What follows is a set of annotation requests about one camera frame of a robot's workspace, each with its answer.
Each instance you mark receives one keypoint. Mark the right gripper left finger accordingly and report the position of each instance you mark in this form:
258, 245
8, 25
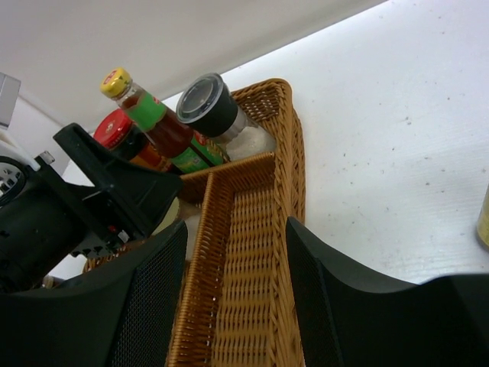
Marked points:
119, 314

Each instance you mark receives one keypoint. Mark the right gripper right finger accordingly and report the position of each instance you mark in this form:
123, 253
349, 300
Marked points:
351, 315

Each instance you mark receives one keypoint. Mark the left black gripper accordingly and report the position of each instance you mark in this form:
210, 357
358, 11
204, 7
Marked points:
46, 219

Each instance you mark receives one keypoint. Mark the green label yellow cap bottle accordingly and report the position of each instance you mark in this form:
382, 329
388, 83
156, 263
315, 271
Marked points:
186, 149

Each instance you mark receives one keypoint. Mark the red lid sauce jar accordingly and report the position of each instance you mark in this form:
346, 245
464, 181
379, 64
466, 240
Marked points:
122, 137

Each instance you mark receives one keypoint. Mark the grey lid white shaker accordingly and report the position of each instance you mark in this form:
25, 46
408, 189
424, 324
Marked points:
208, 107

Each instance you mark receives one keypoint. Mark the brown wicker divided basket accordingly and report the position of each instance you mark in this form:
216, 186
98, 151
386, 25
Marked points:
236, 307

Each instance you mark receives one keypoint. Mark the small yellow label bottle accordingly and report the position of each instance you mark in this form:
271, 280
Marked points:
482, 226

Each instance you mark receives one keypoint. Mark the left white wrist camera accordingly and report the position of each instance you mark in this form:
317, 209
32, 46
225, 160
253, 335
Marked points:
7, 134

